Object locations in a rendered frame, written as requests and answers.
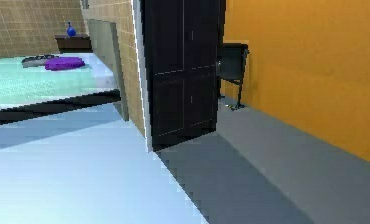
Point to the black panelled room door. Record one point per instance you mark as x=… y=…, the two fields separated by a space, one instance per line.
x=183 y=70

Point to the purple pillow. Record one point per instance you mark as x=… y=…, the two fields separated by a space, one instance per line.
x=64 y=63

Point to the dark brown nightstand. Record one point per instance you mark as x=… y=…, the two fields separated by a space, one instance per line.
x=74 y=42

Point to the bed with turquoise cover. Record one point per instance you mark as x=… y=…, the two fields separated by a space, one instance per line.
x=53 y=86

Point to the blue vase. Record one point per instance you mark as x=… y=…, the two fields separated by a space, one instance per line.
x=71 y=31

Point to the grey pillow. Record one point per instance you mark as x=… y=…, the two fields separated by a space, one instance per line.
x=34 y=60

